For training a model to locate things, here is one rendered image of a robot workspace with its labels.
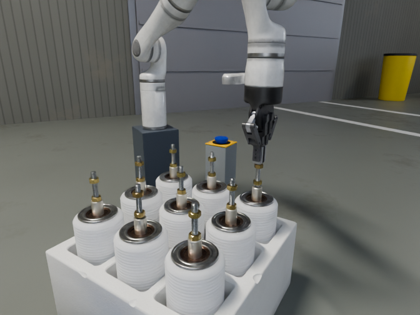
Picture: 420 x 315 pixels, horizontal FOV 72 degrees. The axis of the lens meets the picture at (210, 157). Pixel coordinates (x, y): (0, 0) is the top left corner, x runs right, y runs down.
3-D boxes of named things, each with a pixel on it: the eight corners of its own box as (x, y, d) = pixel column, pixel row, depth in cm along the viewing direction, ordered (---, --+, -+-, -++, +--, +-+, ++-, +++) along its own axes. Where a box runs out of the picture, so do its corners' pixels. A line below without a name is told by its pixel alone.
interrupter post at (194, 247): (205, 257, 46) (205, 239, 45) (193, 262, 44) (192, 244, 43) (196, 249, 48) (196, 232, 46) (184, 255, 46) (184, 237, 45)
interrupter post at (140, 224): (149, 234, 51) (148, 218, 50) (136, 238, 50) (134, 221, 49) (145, 228, 53) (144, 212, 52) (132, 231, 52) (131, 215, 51)
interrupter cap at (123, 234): (168, 238, 51) (168, 234, 50) (124, 250, 47) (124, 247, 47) (154, 218, 57) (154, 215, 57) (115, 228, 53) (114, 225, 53)
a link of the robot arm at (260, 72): (240, 82, 65) (242, 53, 63) (289, 85, 59) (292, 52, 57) (219, 85, 58) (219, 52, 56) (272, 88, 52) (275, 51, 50)
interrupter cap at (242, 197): (280, 200, 65) (280, 197, 65) (259, 212, 60) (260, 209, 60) (253, 190, 70) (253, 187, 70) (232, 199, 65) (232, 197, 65)
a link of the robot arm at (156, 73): (154, 36, 108) (156, 84, 113) (131, 34, 102) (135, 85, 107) (169, 35, 102) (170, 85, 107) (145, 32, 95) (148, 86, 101)
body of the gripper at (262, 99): (274, 84, 52) (269, 135, 55) (289, 82, 58) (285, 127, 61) (236, 82, 56) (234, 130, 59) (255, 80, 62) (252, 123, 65)
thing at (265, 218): (280, 267, 70) (286, 199, 65) (255, 287, 64) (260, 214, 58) (248, 249, 77) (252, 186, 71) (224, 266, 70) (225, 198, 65)
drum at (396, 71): (385, 97, 502) (394, 54, 480) (413, 100, 465) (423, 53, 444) (369, 99, 481) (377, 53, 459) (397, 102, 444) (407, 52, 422)
